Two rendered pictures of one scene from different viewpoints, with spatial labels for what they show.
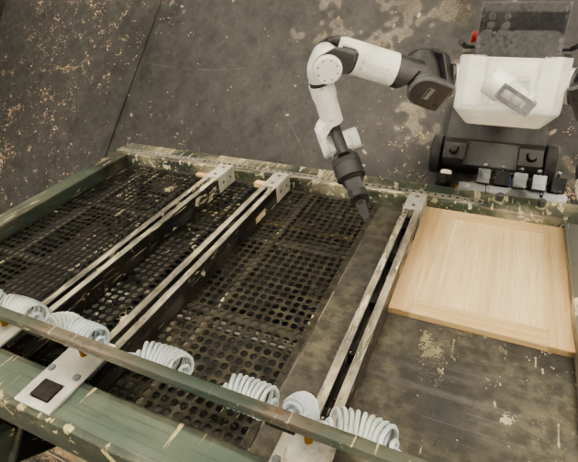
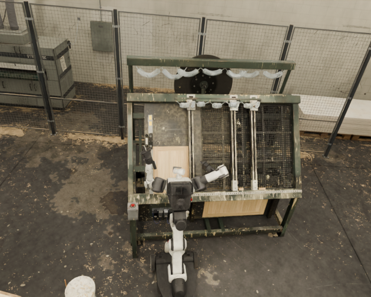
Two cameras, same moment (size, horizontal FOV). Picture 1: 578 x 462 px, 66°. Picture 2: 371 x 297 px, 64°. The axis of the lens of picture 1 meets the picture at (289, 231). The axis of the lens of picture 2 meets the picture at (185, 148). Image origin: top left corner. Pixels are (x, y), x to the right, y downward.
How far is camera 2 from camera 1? 2.99 m
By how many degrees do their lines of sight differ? 56
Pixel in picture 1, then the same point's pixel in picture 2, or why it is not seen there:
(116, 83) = not seen: outside the picture
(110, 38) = not seen: outside the picture
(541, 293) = (158, 162)
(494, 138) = not seen: hidden behind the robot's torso
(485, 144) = not seen: hidden behind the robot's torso
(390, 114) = (221, 278)
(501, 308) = (166, 154)
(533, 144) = (160, 264)
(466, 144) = (184, 257)
